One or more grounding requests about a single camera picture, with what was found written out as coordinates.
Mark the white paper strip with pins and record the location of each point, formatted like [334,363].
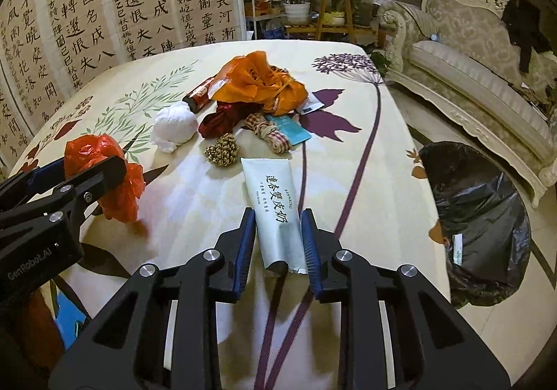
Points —
[457,248]

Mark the small leafy floor plant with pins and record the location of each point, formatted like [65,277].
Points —
[380,64]

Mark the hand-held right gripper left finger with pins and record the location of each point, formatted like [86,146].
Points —
[244,255]

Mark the plaid ribbon bundle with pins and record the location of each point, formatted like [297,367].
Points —
[269,131]

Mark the calligraphy wall hanging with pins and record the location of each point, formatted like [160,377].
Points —
[108,3]

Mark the red printed package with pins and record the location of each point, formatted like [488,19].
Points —
[201,95]

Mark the yellow plant pot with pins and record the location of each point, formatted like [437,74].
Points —
[334,18]

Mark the small white barcode packet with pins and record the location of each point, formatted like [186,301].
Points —
[310,105]

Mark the red plastic bag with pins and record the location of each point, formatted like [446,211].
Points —
[89,146]

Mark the white plant pot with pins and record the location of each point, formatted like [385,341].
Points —
[297,12]

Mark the bin with black liner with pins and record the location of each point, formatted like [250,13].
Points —
[478,207]

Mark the orange plastic bag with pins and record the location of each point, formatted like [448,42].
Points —
[252,81]

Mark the white cream tube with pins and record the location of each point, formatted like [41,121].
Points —
[274,203]

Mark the white tissue ball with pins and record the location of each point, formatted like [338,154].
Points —
[176,124]

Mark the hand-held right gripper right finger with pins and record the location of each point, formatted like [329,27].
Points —
[310,257]

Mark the black clothing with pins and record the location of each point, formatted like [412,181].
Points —
[522,33]

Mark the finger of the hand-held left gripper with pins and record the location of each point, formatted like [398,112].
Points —
[43,177]
[98,177]

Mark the wooden plant stand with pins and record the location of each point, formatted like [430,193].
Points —
[335,3]

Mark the floral tablecloth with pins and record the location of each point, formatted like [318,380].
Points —
[383,146]

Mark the cream ornate sofa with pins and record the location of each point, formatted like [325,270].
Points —
[470,64]

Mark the teal packet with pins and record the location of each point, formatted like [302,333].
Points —
[293,131]

